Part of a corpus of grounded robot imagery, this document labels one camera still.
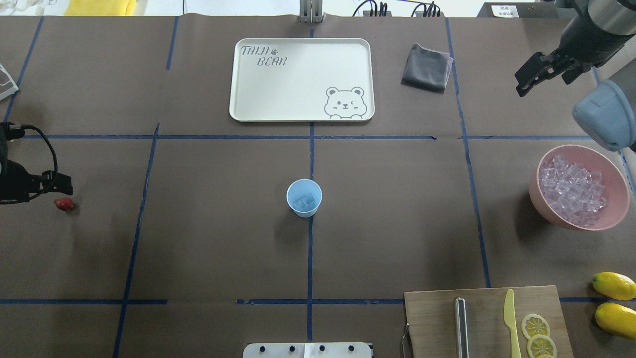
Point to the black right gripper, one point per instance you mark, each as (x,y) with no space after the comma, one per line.
(575,43)

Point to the yellow cloth on desk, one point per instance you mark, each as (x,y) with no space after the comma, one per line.
(100,8)

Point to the grey folded cloth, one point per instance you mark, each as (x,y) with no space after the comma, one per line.
(427,69)

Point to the black box with label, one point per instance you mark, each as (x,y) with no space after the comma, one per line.
(510,9)

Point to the yellow plastic knife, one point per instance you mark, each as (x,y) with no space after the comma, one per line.
(509,315)

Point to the wooden cutting board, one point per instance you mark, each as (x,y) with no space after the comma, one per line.
(431,317)

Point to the light blue plastic cup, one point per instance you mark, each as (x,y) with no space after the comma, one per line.
(304,196)

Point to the pink bowl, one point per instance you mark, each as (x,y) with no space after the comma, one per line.
(617,189)

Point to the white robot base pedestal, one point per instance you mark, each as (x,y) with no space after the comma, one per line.
(309,350)

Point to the lower yellow lemon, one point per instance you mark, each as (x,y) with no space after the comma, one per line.
(617,320)

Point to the lemon slice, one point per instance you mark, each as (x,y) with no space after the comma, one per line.
(535,325)
(540,346)

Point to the clear ice cubes pile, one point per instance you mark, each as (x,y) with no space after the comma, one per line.
(572,191)

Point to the red strawberry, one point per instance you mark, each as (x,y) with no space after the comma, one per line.
(64,203)

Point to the white wire cup rack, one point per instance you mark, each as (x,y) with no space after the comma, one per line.
(8,85)

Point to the cream bear tray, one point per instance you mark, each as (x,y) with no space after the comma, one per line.
(302,80)

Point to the steel muddler black tip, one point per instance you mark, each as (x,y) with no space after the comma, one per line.
(461,328)

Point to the yellow lemon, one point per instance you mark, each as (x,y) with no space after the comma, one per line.
(614,285)
(617,320)

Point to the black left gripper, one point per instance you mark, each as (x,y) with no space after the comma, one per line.
(15,182)

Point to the upper yellow lemon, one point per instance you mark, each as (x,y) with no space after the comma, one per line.
(614,285)

